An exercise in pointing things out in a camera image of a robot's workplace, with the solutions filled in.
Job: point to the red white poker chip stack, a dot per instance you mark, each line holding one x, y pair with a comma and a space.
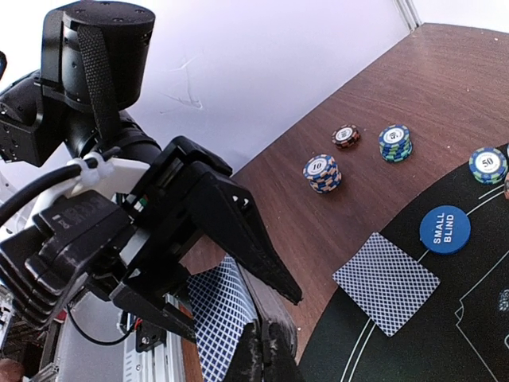
322, 173

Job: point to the aluminium front rail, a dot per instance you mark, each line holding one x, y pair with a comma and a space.
151, 354

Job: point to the dark red poker chip stack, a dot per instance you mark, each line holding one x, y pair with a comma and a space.
346, 136

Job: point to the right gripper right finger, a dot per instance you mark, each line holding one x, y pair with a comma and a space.
263, 353

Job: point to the left aluminium frame post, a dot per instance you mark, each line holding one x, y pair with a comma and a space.
409, 14

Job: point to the green poker chip stack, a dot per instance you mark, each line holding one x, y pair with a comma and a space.
395, 144

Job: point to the blue green fifty chip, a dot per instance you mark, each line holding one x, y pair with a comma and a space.
488, 165

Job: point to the round black poker mat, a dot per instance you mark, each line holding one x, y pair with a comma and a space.
461, 332

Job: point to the blue small blind button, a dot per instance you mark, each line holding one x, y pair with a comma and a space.
445, 230

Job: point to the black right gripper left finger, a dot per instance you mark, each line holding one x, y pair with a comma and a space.
227, 213

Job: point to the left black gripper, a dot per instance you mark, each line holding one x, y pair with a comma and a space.
111, 225

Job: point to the face down card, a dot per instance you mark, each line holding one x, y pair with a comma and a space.
386, 283

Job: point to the grey card deck box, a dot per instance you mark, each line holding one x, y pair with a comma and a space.
221, 306

